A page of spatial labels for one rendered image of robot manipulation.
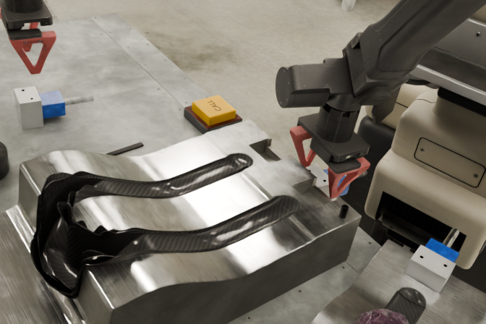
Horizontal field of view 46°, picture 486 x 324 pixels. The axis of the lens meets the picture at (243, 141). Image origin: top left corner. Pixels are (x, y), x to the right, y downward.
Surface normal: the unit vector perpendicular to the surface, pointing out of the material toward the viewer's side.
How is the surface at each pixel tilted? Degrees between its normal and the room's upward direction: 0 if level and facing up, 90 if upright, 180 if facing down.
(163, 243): 28
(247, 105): 0
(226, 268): 18
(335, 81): 39
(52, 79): 0
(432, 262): 0
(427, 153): 98
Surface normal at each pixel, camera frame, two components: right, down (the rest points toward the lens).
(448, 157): -0.61, 0.51
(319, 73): 0.20, -0.25
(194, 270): 0.50, -0.83
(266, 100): 0.13, -0.80
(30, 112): 0.47, 0.57
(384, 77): 0.07, 0.97
